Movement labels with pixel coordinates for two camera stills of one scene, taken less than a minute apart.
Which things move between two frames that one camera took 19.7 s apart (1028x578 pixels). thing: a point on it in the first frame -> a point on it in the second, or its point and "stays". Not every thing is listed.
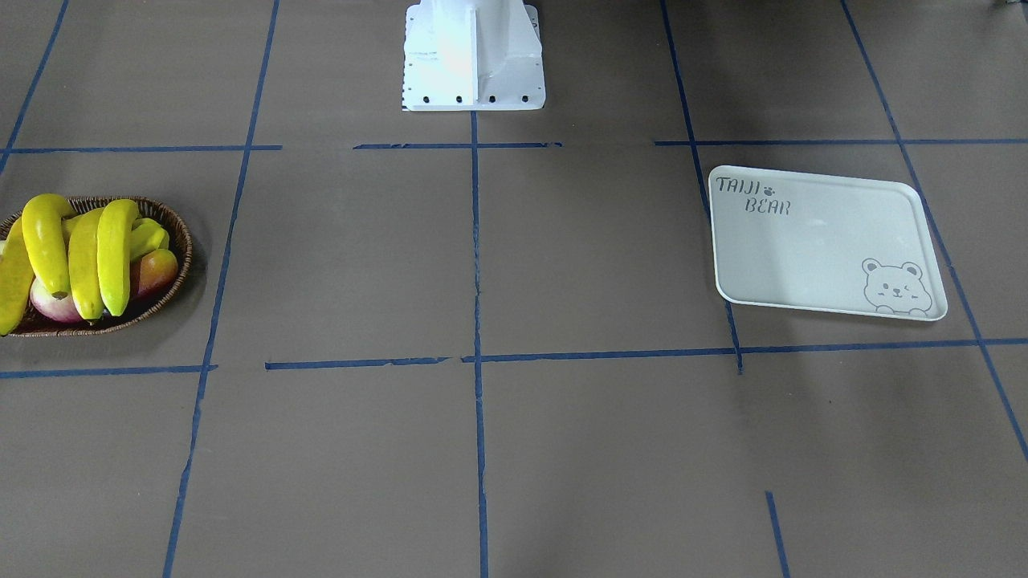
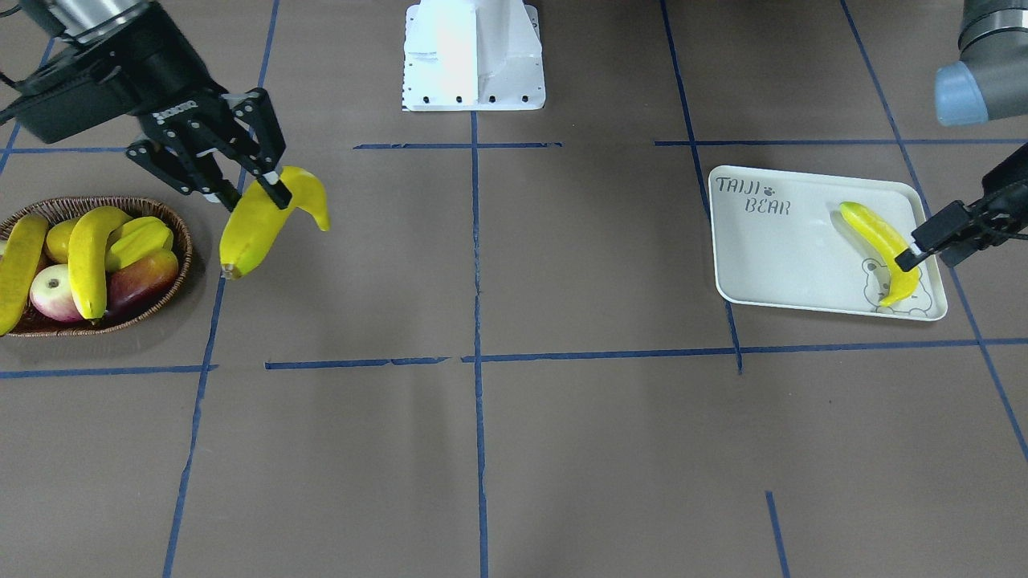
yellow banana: x=114 y=253 -> x=254 y=219
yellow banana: x=83 y=262 stays
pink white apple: x=63 y=310 stays
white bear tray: x=822 y=242 stays
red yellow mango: x=152 y=272 stays
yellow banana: x=42 y=227 -> x=903 y=283
